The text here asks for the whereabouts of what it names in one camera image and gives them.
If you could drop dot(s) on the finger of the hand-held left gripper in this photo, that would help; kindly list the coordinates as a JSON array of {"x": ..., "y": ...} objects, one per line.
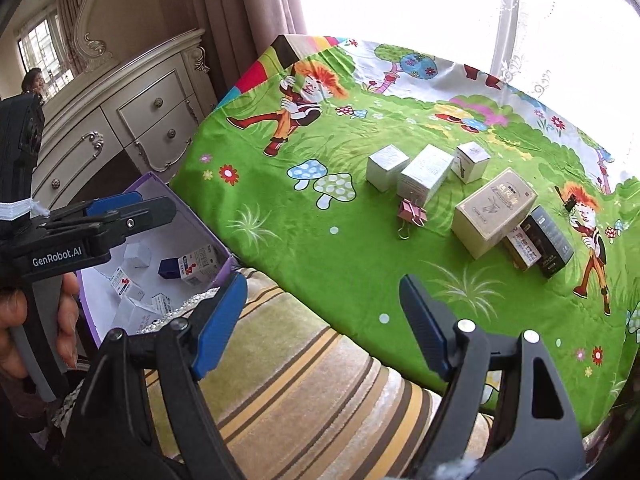
[
  {"x": 145, "y": 215},
  {"x": 112, "y": 205}
]

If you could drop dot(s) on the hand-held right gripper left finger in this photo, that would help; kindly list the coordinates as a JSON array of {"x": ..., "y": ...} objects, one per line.
[{"x": 220, "y": 320}]

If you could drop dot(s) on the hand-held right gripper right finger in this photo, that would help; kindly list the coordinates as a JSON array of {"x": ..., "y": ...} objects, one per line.
[{"x": 425, "y": 320}]

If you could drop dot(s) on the purple cardboard storage box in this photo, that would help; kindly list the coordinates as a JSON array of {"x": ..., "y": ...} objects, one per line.
[{"x": 165, "y": 220}]

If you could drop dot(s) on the small plain white box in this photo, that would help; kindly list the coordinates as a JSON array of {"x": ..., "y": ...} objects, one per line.
[{"x": 136, "y": 256}]

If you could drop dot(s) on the white blue-print box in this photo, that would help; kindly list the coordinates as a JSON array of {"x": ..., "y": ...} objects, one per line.
[{"x": 200, "y": 265}]

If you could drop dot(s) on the small dark blue box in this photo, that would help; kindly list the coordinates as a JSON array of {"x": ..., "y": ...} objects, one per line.
[{"x": 170, "y": 268}]

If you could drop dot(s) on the teal and white box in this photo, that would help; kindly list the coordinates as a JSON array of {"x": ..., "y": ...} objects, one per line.
[{"x": 161, "y": 303}]

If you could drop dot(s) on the white green-text medicine box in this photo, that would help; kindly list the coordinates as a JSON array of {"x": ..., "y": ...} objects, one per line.
[{"x": 132, "y": 317}]

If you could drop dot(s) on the pink binder clip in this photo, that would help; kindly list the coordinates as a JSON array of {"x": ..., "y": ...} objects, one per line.
[{"x": 412, "y": 214}]

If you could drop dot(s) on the orange and beige box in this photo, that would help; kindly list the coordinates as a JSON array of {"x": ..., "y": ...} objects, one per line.
[{"x": 520, "y": 249}]

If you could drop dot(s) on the large beige box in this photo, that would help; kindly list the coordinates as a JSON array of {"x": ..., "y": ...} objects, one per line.
[{"x": 492, "y": 210}]

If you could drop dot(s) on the tall white cosmetics box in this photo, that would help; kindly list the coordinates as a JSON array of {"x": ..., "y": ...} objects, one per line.
[{"x": 425, "y": 175}]

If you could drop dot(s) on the black box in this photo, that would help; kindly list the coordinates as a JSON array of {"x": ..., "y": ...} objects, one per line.
[{"x": 550, "y": 242}]

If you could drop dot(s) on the silvery white box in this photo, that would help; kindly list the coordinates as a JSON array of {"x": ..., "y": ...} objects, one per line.
[{"x": 387, "y": 167}]

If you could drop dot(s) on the small white illustrated box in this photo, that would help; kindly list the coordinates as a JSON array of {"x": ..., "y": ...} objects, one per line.
[{"x": 471, "y": 161}]

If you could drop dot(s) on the person's left hand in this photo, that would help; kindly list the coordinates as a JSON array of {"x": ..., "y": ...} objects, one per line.
[{"x": 67, "y": 320}]

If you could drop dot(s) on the white fabric strip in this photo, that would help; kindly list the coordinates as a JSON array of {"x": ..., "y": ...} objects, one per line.
[{"x": 20, "y": 210}]

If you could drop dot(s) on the cream ornate dresser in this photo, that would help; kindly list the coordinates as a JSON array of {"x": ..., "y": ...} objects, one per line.
[{"x": 125, "y": 125}]

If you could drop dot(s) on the green cartoon printed blanket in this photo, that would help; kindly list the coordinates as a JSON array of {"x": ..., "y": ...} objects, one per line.
[{"x": 350, "y": 260}]

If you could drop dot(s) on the striped plush cushion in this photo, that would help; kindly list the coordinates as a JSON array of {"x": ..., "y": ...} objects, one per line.
[{"x": 300, "y": 400}]

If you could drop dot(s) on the ornate dresser mirror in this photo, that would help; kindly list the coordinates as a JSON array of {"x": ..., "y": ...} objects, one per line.
[{"x": 55, "y": 35}]

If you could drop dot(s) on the brown drape curtain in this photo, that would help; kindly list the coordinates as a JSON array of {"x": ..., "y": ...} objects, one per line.
[{"x": 240, "y": 15}]

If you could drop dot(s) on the white lace sheer curtain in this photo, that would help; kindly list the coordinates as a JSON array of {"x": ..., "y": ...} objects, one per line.
[{"x": 550, "y": 80}]

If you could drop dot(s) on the grey window frame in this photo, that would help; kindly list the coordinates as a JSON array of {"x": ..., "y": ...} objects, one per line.
[{"x": 507, "y": 20}]

